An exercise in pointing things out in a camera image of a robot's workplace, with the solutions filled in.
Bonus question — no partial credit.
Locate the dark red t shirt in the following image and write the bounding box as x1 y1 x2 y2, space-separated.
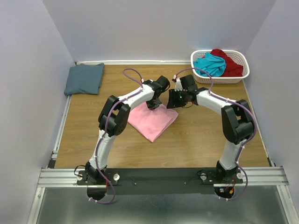
211 49 243 77

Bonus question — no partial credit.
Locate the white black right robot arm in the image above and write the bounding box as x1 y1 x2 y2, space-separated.
167 75 256 183

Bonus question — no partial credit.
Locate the turquoise t shirt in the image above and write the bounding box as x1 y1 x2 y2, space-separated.
193 52 227 77

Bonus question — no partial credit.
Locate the folded grey-blue t shirt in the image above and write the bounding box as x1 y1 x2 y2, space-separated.
64 63 105 96

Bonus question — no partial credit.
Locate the aluminium frame rail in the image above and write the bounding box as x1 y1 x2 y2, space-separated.
28 167 299 224

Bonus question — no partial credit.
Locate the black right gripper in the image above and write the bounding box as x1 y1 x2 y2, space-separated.
165 88 188 109

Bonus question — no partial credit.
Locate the white plastic laundry basket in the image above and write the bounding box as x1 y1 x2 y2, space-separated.
190 49 250 84

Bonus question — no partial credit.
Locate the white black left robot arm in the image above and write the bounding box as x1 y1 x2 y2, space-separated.
85 76 170 184

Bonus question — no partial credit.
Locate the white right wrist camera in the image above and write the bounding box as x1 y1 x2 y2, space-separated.
172 75 183 91

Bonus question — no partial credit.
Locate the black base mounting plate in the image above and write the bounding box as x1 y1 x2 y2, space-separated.
77 168 244 200

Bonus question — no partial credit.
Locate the pink t shirt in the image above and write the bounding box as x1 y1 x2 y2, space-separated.
128 103 178 142

